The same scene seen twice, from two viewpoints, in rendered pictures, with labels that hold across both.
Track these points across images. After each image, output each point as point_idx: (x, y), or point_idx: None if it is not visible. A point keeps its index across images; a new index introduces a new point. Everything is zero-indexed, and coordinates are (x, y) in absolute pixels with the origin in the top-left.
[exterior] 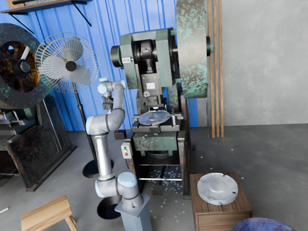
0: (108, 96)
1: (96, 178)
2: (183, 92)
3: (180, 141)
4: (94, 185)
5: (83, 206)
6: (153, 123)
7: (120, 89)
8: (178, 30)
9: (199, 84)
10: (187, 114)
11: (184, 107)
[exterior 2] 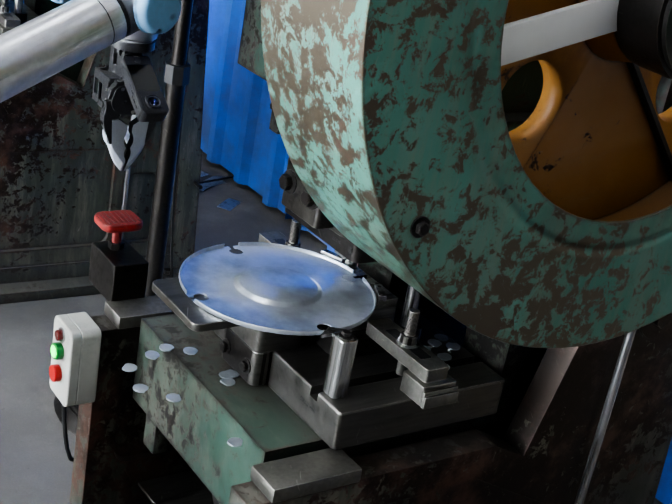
0: (121, 42)
1: (74, 436)
2: (312, 197)
3: (244, 492)
4: (26, 451)
5: None
6: (209, 303)
7: (86, 11)
8: None
9: (348, 186)
10: (611, 444)
11: (554, 375)
